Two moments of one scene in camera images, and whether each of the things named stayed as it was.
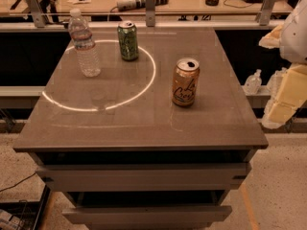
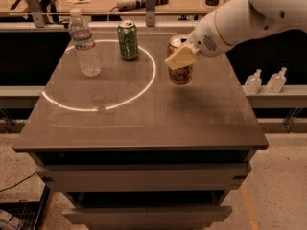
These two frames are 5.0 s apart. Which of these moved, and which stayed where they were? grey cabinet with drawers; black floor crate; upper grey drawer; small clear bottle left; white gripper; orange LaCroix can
Moved: white gripper; orange LaCroix can
Stayed: upper grey drawer; grey cabinet with drawers; small clear bottle left; black floor crate
